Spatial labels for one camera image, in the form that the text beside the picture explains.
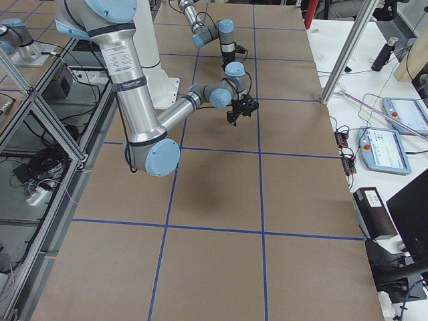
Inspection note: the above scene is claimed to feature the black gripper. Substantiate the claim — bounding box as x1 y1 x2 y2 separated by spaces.
226 98 258 126
221 50 235 69

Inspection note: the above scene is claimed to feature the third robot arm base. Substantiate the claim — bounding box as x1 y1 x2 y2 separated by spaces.
1 18 47 68

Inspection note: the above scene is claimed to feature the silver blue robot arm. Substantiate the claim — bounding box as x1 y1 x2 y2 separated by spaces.
178 0 236 69
56 0 259 177

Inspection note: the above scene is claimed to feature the red cylinder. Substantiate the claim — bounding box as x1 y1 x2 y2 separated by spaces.
304 0 318 29

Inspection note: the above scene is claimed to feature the small red circuit board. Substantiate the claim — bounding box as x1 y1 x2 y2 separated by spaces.
334 130 348 148

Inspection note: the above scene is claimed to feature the white reacher grabber stick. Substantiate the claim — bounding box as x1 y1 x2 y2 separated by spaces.
338 90 427 141

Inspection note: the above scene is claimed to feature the near teach pendant tablet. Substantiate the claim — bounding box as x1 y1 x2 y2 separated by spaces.
358 126 412 175

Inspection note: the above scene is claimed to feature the teach pendant tablet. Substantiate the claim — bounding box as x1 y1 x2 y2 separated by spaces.
383 98 427 136
358 126 412 175

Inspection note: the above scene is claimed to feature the black water bottle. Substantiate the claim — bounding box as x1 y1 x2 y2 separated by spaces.
371 37 399 72

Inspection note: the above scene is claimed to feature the black box white label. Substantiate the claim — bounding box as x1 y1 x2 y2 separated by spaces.
352 187 398 241

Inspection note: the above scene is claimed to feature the far teach pendant tablet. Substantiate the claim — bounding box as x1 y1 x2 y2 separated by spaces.
383 98 427 136

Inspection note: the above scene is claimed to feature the white power strip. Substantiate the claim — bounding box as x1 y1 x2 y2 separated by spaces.
25 187 47 206

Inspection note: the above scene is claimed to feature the black monitor with stand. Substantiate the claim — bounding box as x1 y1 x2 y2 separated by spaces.
365 171 427 303

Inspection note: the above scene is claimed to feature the aluminium frame post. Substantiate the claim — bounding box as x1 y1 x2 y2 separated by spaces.
320 0 378 105

